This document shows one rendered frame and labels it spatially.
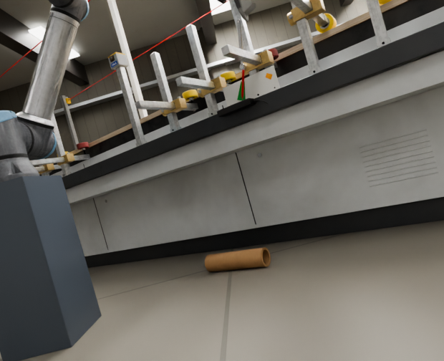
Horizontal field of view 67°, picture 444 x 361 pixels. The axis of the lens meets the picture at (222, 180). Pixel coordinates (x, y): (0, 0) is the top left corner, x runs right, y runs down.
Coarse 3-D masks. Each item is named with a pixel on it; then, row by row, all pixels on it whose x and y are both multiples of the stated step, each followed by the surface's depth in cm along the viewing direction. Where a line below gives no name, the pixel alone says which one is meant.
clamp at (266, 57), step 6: (258, 54) 142; (264, 54) 140; (270, 54) 141; (264, 60) 141; (270, 60) 140; (246, 66) 145; (252, 66) 144; (258, 66) 142; (264, 66) 144; (246, 72) 147
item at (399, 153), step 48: (432, 0) 126; (336, 48) 146; (432, 96) 131; (288, 144) 164; (336, 144) 153; (384, 144) 142; (432, 144) 133; (144, 192) 221; (192, 192) 200; (240, 192) 183; (288, 192) 168; (336, 192) 156; (384, 192) 145; (432, 192) 136; (96, 240) 256; (144, 240) 228; (192, 240) 209; (240, 240) 191; (288, 240) 175
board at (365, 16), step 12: (396, 0) 131; (408, 0) 129; (348, 24) 141; (324, 36) 147; (300, 48) 153; (276, 60) 160; (240, 72) 171; (144, 120) 210; (120, 132) 222; (96, 144) 237
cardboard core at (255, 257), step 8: (264, 248) 143; (208, 256) 157; (216, 256) 154; (224, 256) 151; (232, 256) 148; (240, 256) 146; (248, 256) 143; (256, 256) 141; (264, 256) 147; (208, 264) 155; (216, 264) 152; (224, 264) 150; (232, 264) 148; (240, 264) 146; (248, 264) 143; (256, 264) 142; (264, 264) 140
